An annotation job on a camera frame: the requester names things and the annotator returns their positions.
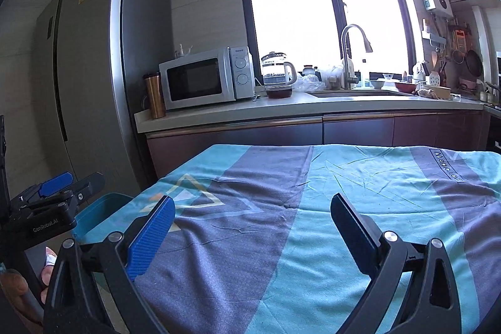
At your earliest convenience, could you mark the blue grey printed tablecloth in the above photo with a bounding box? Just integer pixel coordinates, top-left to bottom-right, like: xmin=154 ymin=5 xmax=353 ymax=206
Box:
xmin=74 ymin=143 xmax=501 ymax=334

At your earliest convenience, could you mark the blue plastic bin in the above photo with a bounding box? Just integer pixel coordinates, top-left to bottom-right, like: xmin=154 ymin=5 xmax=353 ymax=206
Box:
xmin=74 ymin=192 xmax=136 ymax=249

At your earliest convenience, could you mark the beige food container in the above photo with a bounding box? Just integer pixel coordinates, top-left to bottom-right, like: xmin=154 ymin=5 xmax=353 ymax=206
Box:
xmin=417 ymin=85 xmax=452 ymax=100

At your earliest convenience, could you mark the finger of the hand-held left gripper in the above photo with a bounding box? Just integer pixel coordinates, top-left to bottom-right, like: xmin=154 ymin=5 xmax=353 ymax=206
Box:
xmin=55 ymin=172 xmax=106 ymax=211
xmin=38 ymin=172 xmax=74 ymax=198

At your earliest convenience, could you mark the dark red bowl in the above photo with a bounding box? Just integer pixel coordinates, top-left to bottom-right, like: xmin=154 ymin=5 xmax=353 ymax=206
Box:
xmin=265 ymin=85 xmax=294 ymax=99

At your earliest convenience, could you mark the clear plastic bag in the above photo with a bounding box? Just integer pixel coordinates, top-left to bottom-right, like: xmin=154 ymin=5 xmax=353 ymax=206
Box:
xmin=293 ymin=74 xmax=326 ymax=92

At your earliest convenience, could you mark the steel kitchen faucet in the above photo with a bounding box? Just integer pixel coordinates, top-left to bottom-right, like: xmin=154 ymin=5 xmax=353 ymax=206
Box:
xmin=340 ymin=24 xmax=374 ymax=90

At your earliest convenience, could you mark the white microwave oven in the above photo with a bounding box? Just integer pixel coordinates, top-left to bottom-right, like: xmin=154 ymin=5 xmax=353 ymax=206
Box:
xmin=158 ymin=45 xmax=256 ymax=112

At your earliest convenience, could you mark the grey refrigerator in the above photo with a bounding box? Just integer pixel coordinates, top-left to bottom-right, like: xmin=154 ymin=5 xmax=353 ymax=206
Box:
xmin=33 ymin=0 xmax=173 ymax=198

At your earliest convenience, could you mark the black frying pan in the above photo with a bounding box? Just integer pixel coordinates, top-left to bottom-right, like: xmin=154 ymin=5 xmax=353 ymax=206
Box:
xmin=465 ymin=49 xmax=482 ymax=77

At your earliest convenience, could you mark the person's left hand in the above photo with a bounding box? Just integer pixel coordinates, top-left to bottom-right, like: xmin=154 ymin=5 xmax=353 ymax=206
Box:
xmin=0 ymin=246 xmax=59 ymax=305

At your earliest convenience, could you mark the copper travel mug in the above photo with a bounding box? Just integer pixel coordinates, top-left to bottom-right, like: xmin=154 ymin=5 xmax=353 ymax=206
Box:
xmin=143 ymin=72 xmax=167 ymax=120

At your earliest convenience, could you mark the wall utensil rack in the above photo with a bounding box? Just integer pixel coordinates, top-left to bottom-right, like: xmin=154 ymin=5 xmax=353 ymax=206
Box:
xmin=421 ymin=17 xmax=470 ymax=65

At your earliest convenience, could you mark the kitchen counter cabinet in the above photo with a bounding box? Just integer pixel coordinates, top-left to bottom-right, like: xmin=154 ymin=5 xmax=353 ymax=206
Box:
xmin=134 ymin=91 xmax=491 ymax=189

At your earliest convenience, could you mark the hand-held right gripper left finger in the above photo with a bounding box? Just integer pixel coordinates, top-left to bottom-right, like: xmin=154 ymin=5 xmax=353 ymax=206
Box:
xmin=43 ymin=196 xmax=178 ymax=334

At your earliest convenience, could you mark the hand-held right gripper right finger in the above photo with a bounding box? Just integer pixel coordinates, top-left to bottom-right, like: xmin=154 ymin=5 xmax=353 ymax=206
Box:
xmin=330 ymin=193 xmax=463 ymax=334

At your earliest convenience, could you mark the glass electric kettle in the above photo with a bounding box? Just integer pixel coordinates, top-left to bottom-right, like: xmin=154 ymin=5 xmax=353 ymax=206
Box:
xmin=260 ymin=51 xmax=298 ymax=89

